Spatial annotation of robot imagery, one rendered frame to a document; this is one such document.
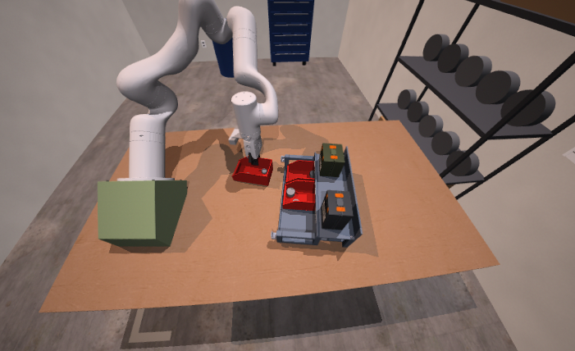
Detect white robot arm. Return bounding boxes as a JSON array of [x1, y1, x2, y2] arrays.
[[116, 0, 278, 181]]

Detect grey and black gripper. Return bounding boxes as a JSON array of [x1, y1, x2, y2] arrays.
[[243, 135, 262, 166]]

